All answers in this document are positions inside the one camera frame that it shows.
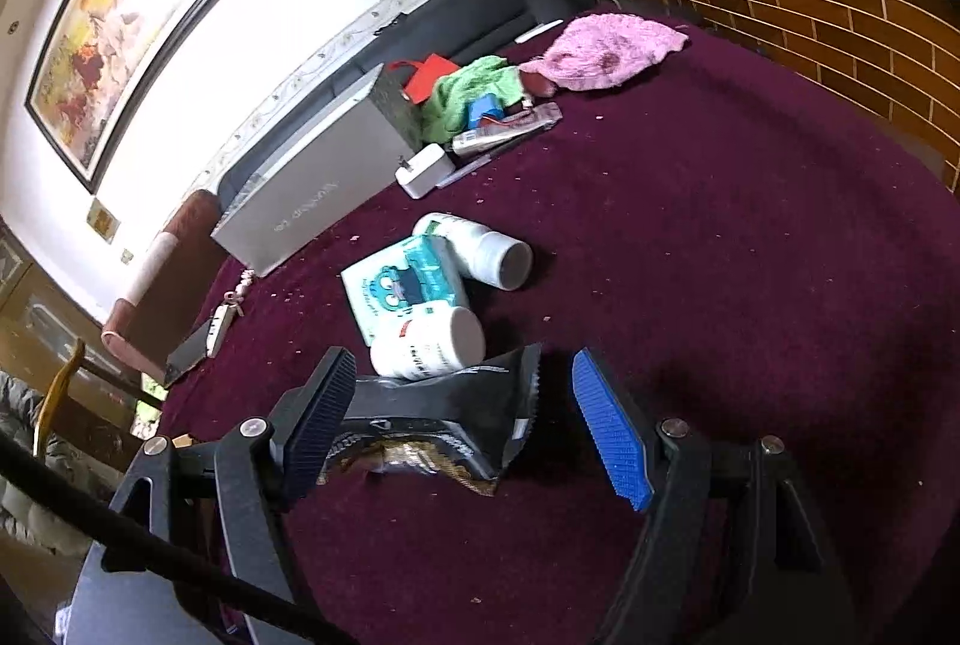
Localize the tissue pack blue cartoon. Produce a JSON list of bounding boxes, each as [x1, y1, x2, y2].
[[340, 235, 469, 346]]

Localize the wooden chair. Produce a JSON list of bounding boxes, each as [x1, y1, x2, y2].
[[31, 338, 163, 471]]

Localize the small white charger box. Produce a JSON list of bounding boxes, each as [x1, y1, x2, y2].
[[395, 143, 455, 200]]

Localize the green cloth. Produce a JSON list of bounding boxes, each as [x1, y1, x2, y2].
[[421, 55, 524, 145]]

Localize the red paper bag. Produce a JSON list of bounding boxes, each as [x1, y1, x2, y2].
[[386, 53, 459, 106]]

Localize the framed painting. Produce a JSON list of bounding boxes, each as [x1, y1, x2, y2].
[[25, 0, 217, 193]]

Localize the white car key fob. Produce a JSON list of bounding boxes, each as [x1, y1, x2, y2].
[[205, 269, 256, 359]]

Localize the white pill bottle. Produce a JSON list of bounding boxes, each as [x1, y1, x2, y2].
[[370, 302, 487, 380], [413, 213, 534, 291]]

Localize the black cable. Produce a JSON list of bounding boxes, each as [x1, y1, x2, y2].
[[0, 428, 355, 645]]

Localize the black leather sofa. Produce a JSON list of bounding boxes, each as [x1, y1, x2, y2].
[[217, 0, 597, 208]]

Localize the pink knitted cloth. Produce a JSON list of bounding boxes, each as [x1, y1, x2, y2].
[[517, 13, 688, 92]]

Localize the toothpaste tube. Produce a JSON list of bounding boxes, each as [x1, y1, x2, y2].
[[451, 102, 563, 157]]

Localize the black foil snack bag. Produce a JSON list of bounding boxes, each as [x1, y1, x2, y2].
[[319, 344, 542, 497]]

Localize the person in grey jacket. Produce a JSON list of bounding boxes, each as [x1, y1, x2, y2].
[[2, 372, 130, 557]]

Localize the long grey box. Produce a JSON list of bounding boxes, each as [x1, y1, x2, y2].
[[212, 65, 421, 276]]

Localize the black smartphone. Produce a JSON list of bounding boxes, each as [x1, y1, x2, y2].
[[163, 320, 212, 388]]

